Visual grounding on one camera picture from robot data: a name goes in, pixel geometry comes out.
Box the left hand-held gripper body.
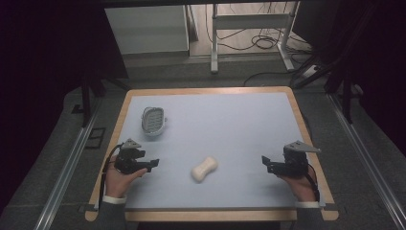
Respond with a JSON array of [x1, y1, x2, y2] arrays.
[[113, 138, 151, 175]]

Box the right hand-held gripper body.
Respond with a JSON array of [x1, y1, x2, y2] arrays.
[[272, 140, 322, 178]]

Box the person's left hand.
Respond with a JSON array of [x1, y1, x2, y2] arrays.
[[104, 158, 148, 199]]

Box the person's right hand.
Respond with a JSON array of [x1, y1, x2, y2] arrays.
[[280, 165, 319, 203]]

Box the light blue table mat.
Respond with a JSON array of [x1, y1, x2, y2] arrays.
[[94, 92, 327, 211]]

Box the black metal stand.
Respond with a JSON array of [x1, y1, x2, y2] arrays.
[[291, 47, 365, 125], [79, 71, 131, 128]]

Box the grey cabinet panel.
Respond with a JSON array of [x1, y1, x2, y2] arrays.
[[104, 5, 191, 56]]

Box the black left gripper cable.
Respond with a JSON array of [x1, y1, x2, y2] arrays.
[[98, 143, 124, 209]]

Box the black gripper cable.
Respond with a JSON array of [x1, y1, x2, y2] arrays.
[[305, 163, 322, 203], [98, 143, 124, 209]]

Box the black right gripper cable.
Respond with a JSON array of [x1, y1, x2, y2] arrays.
[[305, 163, 322, 203]]

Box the aluminium floor rail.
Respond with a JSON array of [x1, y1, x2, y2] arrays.
[[33, 97, 103, 230], [327, 93, 406, 230]]

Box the black floor cables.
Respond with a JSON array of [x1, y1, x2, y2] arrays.
[[204, 2, 315, 88]]

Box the white metal desk frame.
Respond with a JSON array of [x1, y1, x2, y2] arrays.
[[210, 1, 302, 75]]

